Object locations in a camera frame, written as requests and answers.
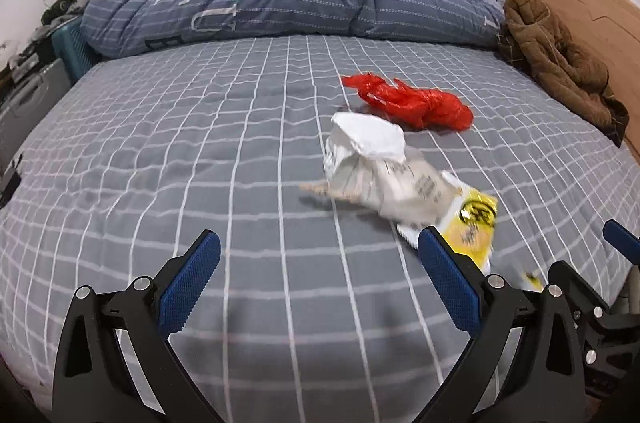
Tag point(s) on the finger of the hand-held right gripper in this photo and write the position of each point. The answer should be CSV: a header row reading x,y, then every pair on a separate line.
x,y
622,240
580,283

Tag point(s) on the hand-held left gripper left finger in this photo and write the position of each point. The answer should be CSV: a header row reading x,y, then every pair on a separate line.
x,y
192,283

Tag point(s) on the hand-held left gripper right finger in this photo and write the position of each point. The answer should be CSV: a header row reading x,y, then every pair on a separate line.
x,y
450,283

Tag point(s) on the yellow snack packet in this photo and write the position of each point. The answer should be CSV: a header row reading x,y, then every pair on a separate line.
x,y
472,223

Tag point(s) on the white snack bag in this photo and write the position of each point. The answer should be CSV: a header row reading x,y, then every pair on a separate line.
x,y
365,163

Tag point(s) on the bed with grey checked sheet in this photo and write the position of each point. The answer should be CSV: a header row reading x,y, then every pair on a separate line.
x,y
200,183

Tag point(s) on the red plastic bag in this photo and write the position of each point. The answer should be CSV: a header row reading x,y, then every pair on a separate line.
x,y
415,103

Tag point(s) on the brown quilted jacket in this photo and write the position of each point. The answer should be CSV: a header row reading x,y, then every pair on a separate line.
x,y
555,58

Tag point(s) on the black cloth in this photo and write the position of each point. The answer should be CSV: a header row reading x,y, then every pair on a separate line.
x,y
10,180

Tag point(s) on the blue plastic crate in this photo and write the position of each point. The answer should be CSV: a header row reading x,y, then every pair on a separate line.
x,y
75,50

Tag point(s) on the blue striped quilt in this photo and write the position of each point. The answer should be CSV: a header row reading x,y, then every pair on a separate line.
x,y
260,3

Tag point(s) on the dark clutter pile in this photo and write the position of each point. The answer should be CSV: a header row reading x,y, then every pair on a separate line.
x,y
62,10

